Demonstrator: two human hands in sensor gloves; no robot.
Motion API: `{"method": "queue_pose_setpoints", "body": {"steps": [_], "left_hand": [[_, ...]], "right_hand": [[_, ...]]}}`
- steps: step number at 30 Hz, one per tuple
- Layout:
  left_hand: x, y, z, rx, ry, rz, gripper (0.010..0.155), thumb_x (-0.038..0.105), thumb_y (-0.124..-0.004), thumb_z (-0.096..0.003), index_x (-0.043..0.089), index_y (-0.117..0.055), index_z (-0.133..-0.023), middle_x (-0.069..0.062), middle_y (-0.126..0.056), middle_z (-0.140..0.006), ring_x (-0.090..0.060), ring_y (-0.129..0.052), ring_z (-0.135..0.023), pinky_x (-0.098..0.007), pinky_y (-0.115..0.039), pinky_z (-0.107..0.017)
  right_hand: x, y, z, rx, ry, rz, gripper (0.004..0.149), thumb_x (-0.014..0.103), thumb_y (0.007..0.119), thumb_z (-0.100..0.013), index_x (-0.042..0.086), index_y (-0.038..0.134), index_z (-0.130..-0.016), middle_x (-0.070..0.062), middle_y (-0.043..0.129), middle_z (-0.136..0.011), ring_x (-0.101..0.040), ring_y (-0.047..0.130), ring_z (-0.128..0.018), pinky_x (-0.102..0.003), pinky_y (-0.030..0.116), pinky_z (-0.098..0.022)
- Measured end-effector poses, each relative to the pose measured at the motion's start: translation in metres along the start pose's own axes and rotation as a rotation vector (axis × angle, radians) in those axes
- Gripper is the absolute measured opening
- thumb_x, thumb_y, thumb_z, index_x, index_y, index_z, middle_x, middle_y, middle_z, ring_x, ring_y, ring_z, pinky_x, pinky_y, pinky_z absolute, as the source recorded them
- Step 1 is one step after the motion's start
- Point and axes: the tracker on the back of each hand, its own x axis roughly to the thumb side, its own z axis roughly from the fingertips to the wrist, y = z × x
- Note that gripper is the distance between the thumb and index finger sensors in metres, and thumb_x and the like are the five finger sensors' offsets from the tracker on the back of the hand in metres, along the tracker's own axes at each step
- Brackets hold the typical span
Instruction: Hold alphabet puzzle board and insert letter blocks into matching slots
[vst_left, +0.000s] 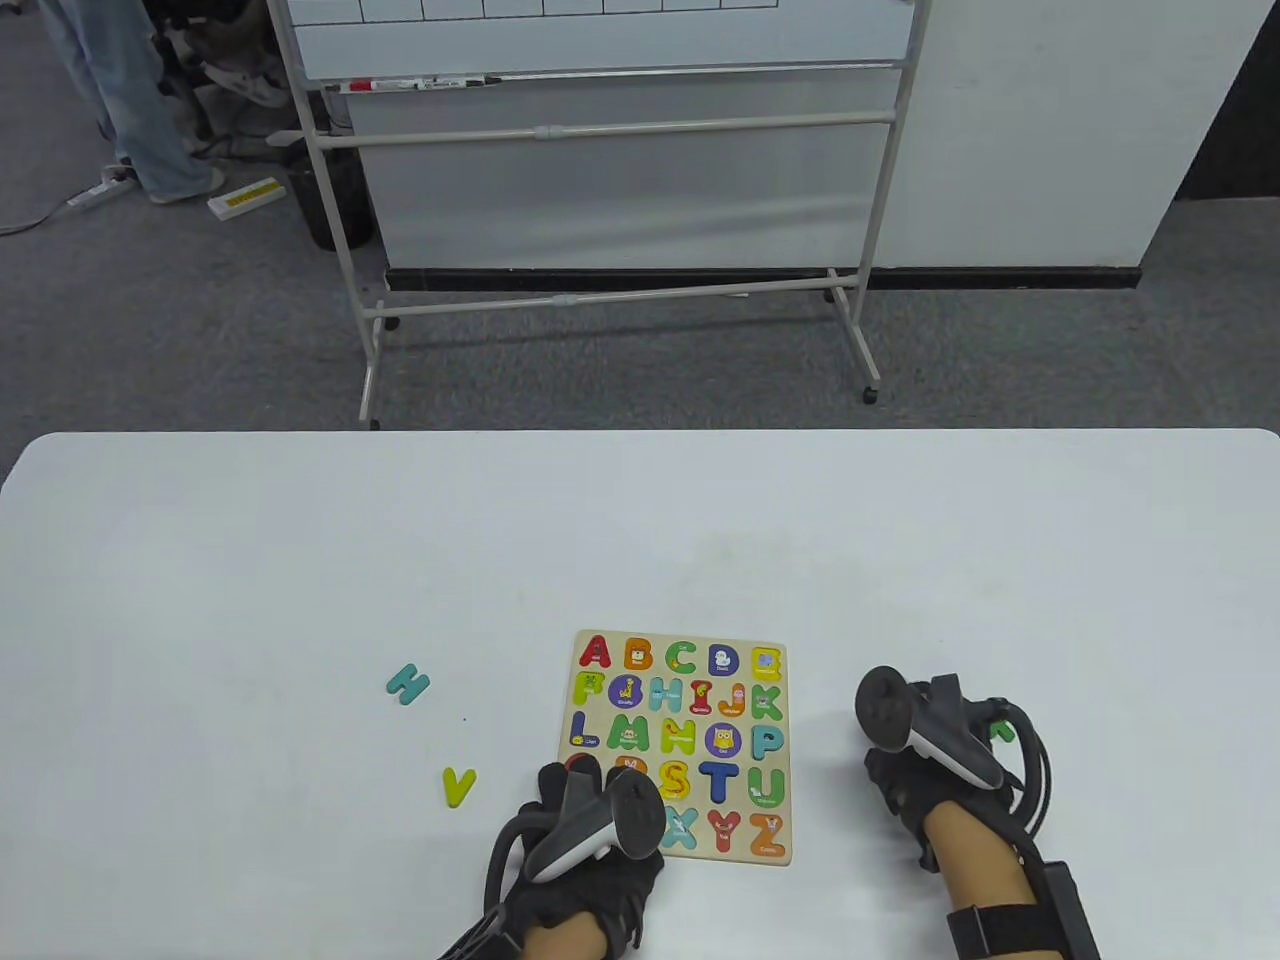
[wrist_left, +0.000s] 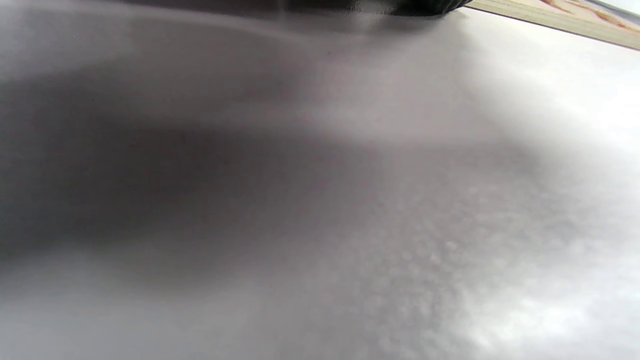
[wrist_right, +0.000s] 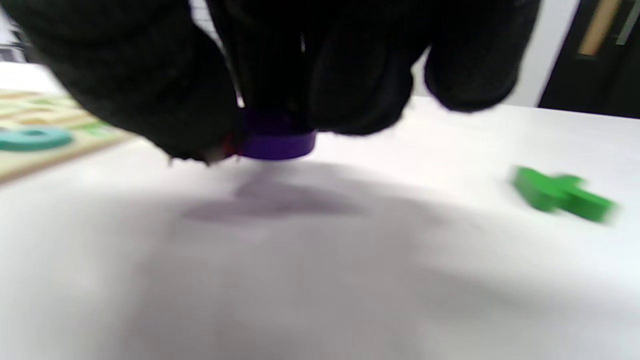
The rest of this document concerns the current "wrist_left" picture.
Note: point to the person's left hand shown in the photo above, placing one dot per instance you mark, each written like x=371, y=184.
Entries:
x=425, y=6

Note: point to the wooden alphabet puzzle board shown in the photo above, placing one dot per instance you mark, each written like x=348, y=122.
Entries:
x=560, y=22

